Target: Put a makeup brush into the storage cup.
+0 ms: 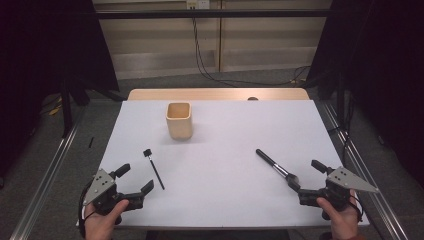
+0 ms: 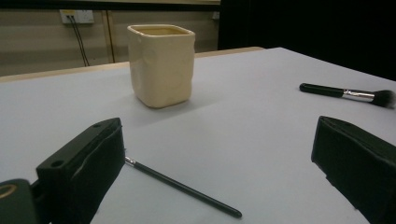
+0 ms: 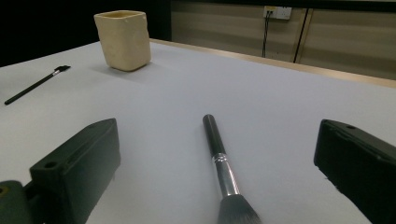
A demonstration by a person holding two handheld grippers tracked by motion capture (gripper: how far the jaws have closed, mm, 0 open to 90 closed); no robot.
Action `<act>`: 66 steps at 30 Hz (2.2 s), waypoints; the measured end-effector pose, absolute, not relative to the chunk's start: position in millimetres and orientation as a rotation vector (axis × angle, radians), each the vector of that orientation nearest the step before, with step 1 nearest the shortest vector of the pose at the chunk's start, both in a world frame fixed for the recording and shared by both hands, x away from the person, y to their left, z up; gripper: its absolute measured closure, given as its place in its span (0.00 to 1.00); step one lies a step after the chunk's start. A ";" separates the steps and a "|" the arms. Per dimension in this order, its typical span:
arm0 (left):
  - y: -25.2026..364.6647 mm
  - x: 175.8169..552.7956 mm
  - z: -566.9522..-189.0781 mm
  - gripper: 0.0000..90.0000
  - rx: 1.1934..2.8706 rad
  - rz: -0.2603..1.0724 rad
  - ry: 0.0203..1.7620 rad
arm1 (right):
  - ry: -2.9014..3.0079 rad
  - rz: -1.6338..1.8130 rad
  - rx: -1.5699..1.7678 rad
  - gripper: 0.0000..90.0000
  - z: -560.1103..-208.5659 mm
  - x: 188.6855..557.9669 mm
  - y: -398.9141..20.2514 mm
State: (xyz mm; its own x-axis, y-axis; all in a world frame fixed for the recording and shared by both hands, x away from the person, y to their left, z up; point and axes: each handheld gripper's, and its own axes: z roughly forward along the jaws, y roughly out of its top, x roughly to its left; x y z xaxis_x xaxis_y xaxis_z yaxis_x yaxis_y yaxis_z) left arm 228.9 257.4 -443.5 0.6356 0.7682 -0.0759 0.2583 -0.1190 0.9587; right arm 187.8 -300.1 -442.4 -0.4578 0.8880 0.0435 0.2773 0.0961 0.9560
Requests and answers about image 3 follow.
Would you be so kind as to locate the wooden table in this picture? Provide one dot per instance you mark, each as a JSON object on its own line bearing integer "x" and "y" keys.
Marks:
{"x": 280, "y": 66}

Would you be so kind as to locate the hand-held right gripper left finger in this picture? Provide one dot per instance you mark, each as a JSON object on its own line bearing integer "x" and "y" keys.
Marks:
{"x": 77, "y": 168}

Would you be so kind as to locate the white table mat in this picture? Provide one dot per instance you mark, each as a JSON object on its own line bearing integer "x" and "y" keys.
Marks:
{"x": 186, "y": 93}

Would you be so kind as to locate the large black makeup brush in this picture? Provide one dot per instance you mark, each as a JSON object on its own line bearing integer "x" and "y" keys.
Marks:
{"x": 222, "y": 174}

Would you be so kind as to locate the white wall socket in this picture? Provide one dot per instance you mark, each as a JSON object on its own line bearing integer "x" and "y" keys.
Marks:
{"x": 278, "y": 13}

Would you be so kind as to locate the beige square holder cup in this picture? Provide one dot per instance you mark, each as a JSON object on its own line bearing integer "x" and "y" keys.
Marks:
{"x": 124, "y": 40}

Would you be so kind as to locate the black pen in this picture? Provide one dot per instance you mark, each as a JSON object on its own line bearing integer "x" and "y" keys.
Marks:
{"x": 31, "y": 88}

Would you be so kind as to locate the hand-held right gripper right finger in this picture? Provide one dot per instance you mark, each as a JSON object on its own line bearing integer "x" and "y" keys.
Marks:
{"x": 358, "y": 168}

